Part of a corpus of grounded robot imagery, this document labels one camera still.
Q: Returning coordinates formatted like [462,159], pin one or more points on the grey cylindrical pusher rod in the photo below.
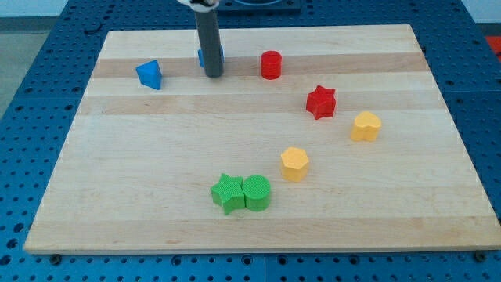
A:
[209,39]

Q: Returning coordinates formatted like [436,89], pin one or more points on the yellow hexagon block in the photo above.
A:
[294,164]

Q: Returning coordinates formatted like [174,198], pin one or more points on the green cylinder block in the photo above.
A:
[257,192]

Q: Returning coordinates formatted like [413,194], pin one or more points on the red cylinder block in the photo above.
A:
[271,65]

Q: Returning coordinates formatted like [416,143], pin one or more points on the blue cube block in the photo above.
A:
[201,56]

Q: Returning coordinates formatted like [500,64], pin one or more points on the yellow heart block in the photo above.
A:
[366,127]

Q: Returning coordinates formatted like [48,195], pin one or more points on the green star block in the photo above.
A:
[228,193]

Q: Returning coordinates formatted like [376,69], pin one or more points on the blue triangle block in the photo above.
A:
[149,74]

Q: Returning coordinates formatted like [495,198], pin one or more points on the red star block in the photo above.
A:
[321,103]

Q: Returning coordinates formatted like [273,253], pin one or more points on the wooden board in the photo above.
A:
[135,172]

